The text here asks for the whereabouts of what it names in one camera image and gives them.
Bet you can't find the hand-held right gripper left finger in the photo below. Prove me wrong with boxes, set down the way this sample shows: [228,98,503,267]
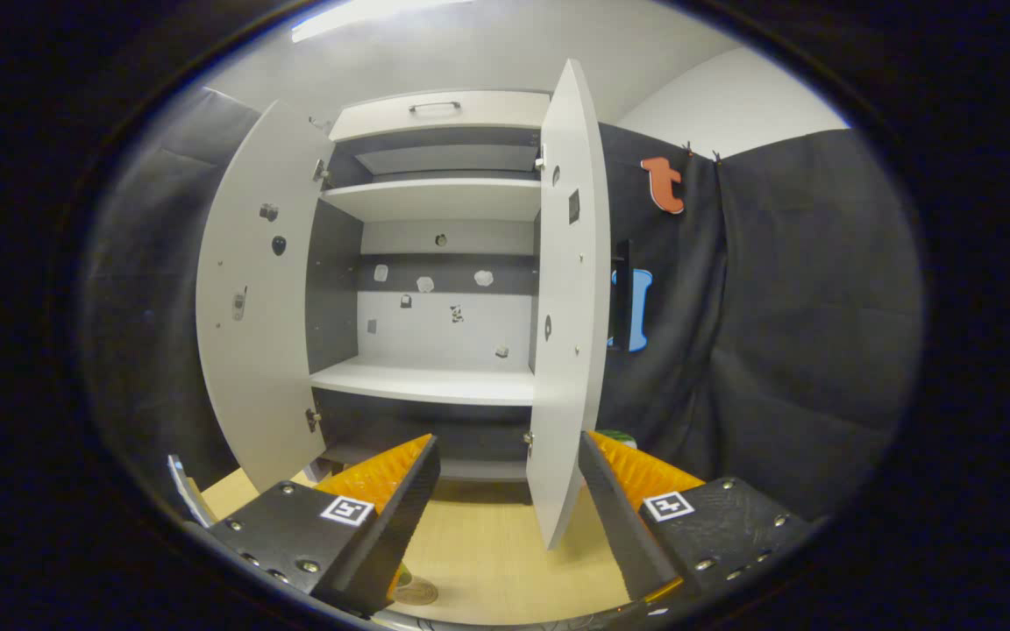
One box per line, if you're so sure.
[207,434,442,616]

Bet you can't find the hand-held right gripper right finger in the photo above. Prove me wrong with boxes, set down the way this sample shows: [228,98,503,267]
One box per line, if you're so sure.
[577,429,813,614]

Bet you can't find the round brown coaster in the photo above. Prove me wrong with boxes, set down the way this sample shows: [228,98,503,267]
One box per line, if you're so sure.
[391,574,440,607]

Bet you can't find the white cabinet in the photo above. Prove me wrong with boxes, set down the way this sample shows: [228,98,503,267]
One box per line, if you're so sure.
[305,89,554,507]

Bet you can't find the white cabinet door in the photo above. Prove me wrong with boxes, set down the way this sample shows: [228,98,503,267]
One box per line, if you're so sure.
[196,99,337,493]
[525,59,613,551]

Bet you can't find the white cabinet shelf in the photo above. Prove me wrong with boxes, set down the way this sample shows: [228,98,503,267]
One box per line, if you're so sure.
[319,178,543,223]
[309,355,537,407]

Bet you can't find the white cabinet drawer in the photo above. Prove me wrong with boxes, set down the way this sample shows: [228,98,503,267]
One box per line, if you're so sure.
[328,90,551,143]

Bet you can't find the black backdrop cloth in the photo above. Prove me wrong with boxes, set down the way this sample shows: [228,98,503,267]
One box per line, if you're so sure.
[80,88,924,522]

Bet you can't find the ceiling light panel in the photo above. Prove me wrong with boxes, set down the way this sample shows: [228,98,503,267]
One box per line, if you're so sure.
[290,0,480,43]

